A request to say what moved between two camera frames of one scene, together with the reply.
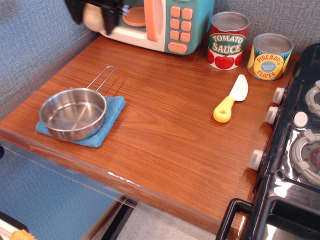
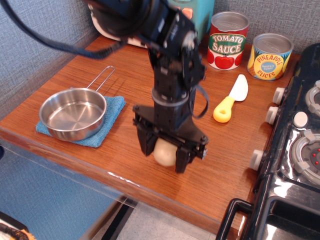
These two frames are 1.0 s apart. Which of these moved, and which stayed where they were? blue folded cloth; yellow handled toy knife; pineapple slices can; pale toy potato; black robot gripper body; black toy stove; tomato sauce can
Moved: black robot gripper body; pale toy potato
Stayed: blue folded cloth; black toy stove; tomato sauce can; pineapple slices can; yellow handled toy knife
